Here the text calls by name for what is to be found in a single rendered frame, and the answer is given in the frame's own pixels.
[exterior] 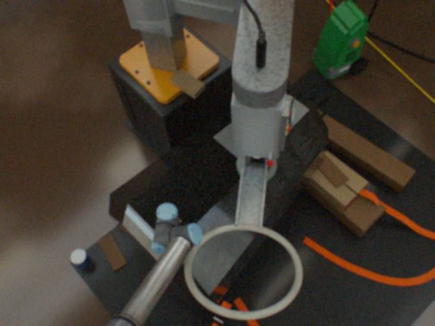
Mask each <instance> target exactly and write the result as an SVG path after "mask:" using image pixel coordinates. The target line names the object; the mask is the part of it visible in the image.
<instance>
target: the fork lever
mask: <svg viewBox="0 0 435 326"><path fill-rule="evenodd" d="M268 160H269V158H265V163H257V162H246V156H243V164H242V170H241V181H240V191H239V197H238V202H237V208H236V218H235V225H234V226H237V225H238V224H254V225H258V226H260V227H259V229H262V221H263V207H264V199H265V185H266V177H267V171H268V165H266V162H267V161H268Z"/></svg>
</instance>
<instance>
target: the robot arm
mask: <svg viewBox="0 0 435 326"><path fill-rule="evenodd" d="M180 222H181V220H179V216H178V211H177V208H176V207H175V205H174V204H172V203H169V202H165V203H163V204H161V205H160V206H159V207H158V209H157V224H156V227H155V230H154V234H153V241H152V242H151V243H152V244H151V249H152V251H153V252H155V253H157V254H160V255H161V256H160V258H159V259H158V261H157V263H155V265H154V266H153V268H152V269H151V270H150V272H149V274H148V275H147V277H146V279H145V280H144V281H143V282H142V283H141V284H140V286H139V288H138V289H137V291H136V293H135V294H134V295H133V297H132V298H131V299H130V300H129V302H128V304H127V305H126V306H125V308H124V310H123V311H122V313H121V314H120V315H115V316H113V317H112V318H111V320H110V321H109V323H107V325H105V326H142V324H143V323H144V322H145V321H146V320H147V318H148V316H149V315H150V312H151V311H152V309H153V308H154V306H155V305H156V303H157V302H158V300H159V299H160V297H161V296H162V294H163V292H164V291H165V290H166V287H167V286H168V284H169V283H170V282H171V280H172V279H173V277H174V275H175V273H176V272H177V270H178V269H179V267H180V266H181V264H182V262H183V261H184V260H185V258H186V256H187V255H188V254H189V253H190V251H191V250H192V247H193V246H194V245H199V244H201V242H202V240H203V233H202V231H201V228H200V227H199V226H198V225H197V224H187V225H184V226H180Z"/></svg>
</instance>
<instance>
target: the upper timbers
mask: <svg viewBox="0 0 435 326"><path fill-rule="evenodd" d="M326 156H327V157H328V158H329V159H330V160H331V161H332V162H333V163H335V165H336V166H337V167H338V168H339V169H340V170H341V171H342V172H343V173H344V174H345V175H346V176H347V177H348V178H349V181H348V182H345V183H344V184H343V185H342V186H340V187H339V188H336V187H335V186H334V185H333V184H332V183H331V182H330V181H329V180H328V179H327V177H326V176H325V175H324V174H323V173H322V172H320V171H319V170H318V169H317V170H316V172H315V173H314V174H313V176H312V177H311V179H310V180H309V182H308V183H309V184H310V185H312V187H314V188H315V189H316V190H317V191H319V193H320V194H322V195H323V196H325V198H327V199H328V200H329V201H330V202H332V203H333V204H334V205H335V206H336V207H337V208H338V209H340V210H341V211H342V212H343V211H344V210H345V209H347V208H348V207H349V206H350V204H351V203H352V202H353V201H354V200H355V199H356V198H357V197H358V196H359V195H360V194H359V193H360V192H361V191H362V190H363V189H366V187H367V185H368V182H367V181H366V180H365V179H363V177H362V176H360V175H358V174H357V173H356V172H354V171H353V170H352V169H350V168H349V167H348V166H346V165H344V163H343V162H341V161H340V160H339V159H338V158H336V157H335V156H333V155H332V154H330V153H329V152H327V151H326Z"/></svg>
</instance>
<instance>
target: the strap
mask: <svg viewBox="0 0 435 326"><path fill-rule="evenodd" d="M359 194H360V195H363V196H365V197H367V198H369V199H371V200H373V201H374V202H375V203H376V204H377V206H378V204H379V202H380V203H381V204H382V205H383V206H385V207H386V210H385V212H387V213H389V214H390V215H393V216H394V217H395V218H397V219H399V220H400V221H402V222H403V223H405V224H406V225H408V226H410V227H411V228H412V229H413V230H414V231H415V232H417V233H419V234H421V235H424V236H426V237H430V238H432V239H435V233H433V232H429V231H427V230H424V228H422V227H420V226H418V225H416V224H415V223H413V222H412V221H411V220H410V219H408V218H406V217H405V216H404V215H403V214H401V213H399V212H398V211H396V210H393V209H392V208H390V207H388V206H387V205H385V203H382V202H381V201H380V200H379V199H378V198H377V197H376V196H375V195H374V194H373V193H370V192H369V191H367V190H365V189H363V190H362V191H361V192H360V193H359ZM303 243H305V244H307V245H309V246H310V247H311V248H312V249H314V250H315V251H317V252H318V253H320V254H322V255H323V256H325V257H327V258H328V259H330V261H333V262H334V263H336V264H338V265H340V266H342V267H344V268H347V269H348V270H351V271H353V272H354V273H356V274H359V275H362V276H364V277H367V278H370V279H374V280H376V281H381V282H383V283H386V284H389V285H399V286H411V285H418V284H421V283H424V282H426V281H429V280H430V279H432V278H433V277H435V268H433V269H432V270H431V271H430V272H428V273H426V274H423V275H421V276H418V277H413V278H405V279H403V278H394V277H387V276H382V275H379V274H375V273H373V272H370V271H369V270H365V269H363V268H361V267H358V266H355V265H353V264H351V263H349V262H347V261H344V260H342V259H341V258H339V257H337V256H336V255H334V254H332V253H330V252H329V251H327V250H326V249H324V248H323V247H322V246H320V245H318V244H316V243H315V242H314V241H312V240H311V239H309V238H308V237H306V238H305V239H304V240H303ZM234 303H235V304H236V306H237V307H238V308H239V310H240V311H248V309H247V308H246V306H245V305H244V304H243V302H242V300H241V298H237V299H235V300H234ZM247 322H248V323H249V325H251V326H260V325H259V324H258V323H257V322H256V320H247Z"/></svg>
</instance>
